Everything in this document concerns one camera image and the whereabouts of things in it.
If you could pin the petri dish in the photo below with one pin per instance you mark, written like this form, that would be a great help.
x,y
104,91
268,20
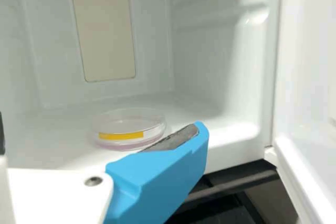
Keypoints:
x,y
126,127

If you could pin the incubator door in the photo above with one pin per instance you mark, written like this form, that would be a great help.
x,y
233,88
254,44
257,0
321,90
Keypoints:
x,y
309,77

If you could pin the black platform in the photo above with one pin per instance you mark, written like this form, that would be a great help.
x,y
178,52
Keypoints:
x,y
236,182

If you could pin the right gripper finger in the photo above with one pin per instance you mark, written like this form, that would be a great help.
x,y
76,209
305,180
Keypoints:
x,y
157,176

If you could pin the white incubator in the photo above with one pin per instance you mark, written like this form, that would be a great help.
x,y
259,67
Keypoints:
x,y
210,51

